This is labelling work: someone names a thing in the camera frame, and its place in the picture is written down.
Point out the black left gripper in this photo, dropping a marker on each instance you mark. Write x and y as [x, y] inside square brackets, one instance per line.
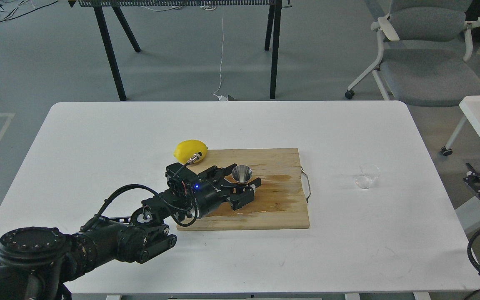
[213, 189]

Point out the steel double jigger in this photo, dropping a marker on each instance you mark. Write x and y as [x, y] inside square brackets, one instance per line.
[241, 173]

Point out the clear glass measuring cup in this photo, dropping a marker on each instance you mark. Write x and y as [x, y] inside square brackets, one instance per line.
[369, 173]

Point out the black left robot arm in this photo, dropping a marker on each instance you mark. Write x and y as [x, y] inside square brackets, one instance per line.
[36, 262]

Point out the wooden cutting board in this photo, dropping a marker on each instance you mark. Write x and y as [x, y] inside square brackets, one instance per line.
[279, 202]

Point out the yellow lemon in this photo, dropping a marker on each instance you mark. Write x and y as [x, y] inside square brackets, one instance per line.
[190, 151]

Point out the grey office chair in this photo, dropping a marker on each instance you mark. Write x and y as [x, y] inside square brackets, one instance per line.
[423, 77]

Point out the black metal frame table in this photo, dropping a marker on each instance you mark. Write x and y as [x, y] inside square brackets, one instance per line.
[272, 34]

